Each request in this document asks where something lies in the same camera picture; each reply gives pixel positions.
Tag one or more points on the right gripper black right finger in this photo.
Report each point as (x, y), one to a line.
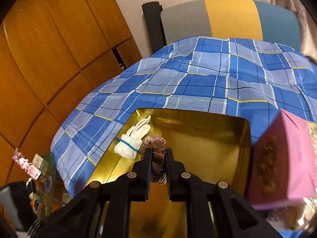
(179, 181)

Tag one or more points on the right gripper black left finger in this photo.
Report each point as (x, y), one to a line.
(141, 183)

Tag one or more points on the white knitted work gloves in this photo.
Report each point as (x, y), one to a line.
(130, 142)

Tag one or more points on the brown sock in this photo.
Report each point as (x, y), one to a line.
(157, 144)

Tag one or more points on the gold metal tin box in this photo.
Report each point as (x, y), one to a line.
(212, 146)

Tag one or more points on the glass side shelf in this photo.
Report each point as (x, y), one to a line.
(49, 193)

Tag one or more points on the small white box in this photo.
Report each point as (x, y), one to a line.
(40, 163)

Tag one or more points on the pink gold-crest box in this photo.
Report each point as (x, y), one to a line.
(284, 170)

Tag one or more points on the photo card on shelf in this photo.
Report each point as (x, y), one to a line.
(26, 165)

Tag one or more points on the blue plaid tablecloth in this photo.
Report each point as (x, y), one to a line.
(247, 78)

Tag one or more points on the brown wooden cabinet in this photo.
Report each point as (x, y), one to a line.
(53, 53)

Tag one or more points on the grey yellow blue chair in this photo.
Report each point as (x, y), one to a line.
(221, 19)

